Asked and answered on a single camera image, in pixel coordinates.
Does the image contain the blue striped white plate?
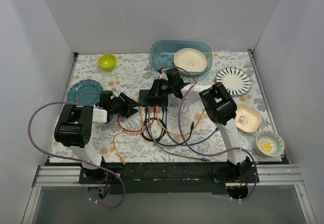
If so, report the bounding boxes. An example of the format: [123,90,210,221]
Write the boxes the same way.
[216,67,252,96]

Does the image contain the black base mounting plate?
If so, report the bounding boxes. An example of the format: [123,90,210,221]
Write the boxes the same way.
[78,162,259,195]

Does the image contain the blue ethernet cable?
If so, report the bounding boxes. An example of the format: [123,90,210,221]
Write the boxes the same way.
[161,105,220,146]

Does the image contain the black ethernet cable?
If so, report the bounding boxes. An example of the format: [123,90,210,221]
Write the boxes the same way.
[141,106,196,147]

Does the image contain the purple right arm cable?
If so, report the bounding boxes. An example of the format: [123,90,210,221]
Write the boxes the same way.
[159,66,260,202]

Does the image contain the red ethernet cable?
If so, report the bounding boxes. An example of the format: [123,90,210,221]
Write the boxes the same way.
[116,105,159,133]

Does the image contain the blue transparent plastic container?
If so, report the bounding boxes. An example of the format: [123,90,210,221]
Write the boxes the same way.
[149,40,213,76]

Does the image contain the grey ethernet cable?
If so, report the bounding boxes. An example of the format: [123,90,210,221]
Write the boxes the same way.
[145,106,211,162]

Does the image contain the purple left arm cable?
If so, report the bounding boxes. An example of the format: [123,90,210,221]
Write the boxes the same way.
[28,92,126,209]

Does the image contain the teal scalloped plate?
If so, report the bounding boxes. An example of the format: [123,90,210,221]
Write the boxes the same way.
[66,79,103,106]

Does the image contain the cream square dish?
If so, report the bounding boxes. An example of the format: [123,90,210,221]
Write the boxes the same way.
[236,104,263,133]

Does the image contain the black network switch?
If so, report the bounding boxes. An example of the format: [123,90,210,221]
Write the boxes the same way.
[139,89,168,107]

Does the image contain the aluminium frame rail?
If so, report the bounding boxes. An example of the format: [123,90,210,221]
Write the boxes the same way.
[32,164,304,187]

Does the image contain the cream round plate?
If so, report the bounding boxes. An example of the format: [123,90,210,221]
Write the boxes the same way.
[173,48,208,72]

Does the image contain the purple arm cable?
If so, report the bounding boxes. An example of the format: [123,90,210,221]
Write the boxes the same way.
[159,66,260,202]
[28,92,126,209]

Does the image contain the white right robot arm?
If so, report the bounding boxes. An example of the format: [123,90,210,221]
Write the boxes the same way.
[144,66,253,182]

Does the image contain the teal patterned yellow-centre bowl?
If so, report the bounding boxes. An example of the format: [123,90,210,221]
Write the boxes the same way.
[255,130,285,157]

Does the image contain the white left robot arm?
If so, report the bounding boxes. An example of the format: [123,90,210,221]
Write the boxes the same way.
[54,91,140,184]

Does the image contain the lime green bowl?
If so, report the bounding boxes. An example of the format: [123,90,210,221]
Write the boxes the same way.
[98,54,117,71]

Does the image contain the floral table mat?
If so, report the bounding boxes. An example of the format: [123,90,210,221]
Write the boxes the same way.
[49,51,286,163]

